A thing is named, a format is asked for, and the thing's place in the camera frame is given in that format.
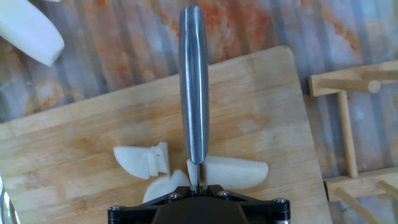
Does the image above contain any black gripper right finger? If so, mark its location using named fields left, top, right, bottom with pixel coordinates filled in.
left=200, top=185, right=292, bottom=224

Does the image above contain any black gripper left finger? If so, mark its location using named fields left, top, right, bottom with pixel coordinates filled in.
left=108, top=185, right=197, bottom=224

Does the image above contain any white radish piece being sliced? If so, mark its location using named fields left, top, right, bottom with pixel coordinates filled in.
left=203, top=155, right=269, bottom=190

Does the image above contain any long white radish chunk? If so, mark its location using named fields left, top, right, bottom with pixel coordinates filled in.
left=0, top=0, right=65, bottom=67

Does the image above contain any wooden cutting board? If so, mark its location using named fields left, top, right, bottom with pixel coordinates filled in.
left=0, top=45, right=333, bottom=224

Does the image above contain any wooden peg dish rack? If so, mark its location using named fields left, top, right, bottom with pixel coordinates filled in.
left=308, top=60, right=398, bottom=224

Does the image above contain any marble pattern plastic mat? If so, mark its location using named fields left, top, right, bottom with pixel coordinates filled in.
left=0, top=0, right=398, bottom=224

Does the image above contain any metal wire board handle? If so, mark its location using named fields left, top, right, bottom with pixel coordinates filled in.
left=0, top=175, right=21, bottom=224

